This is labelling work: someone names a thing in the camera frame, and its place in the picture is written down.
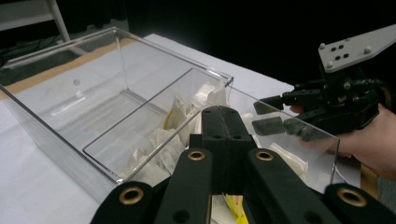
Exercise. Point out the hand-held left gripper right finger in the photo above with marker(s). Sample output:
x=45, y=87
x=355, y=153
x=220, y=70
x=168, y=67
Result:
x=236, y=137

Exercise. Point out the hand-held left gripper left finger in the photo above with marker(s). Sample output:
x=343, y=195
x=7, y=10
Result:
x=214, y=130

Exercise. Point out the pile of paper packets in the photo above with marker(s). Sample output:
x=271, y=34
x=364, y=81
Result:
x=165, y=149

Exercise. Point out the clear plastic box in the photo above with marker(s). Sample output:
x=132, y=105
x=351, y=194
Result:
x=62, y=146

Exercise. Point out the small clear plastic bin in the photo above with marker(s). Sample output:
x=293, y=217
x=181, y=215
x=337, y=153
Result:
x=46, y=73

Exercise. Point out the white table cover sheet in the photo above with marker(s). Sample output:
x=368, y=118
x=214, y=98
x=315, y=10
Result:
x=37, y=193

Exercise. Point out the white metal stand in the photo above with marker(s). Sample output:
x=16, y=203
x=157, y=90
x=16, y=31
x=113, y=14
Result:
x=59, y=18

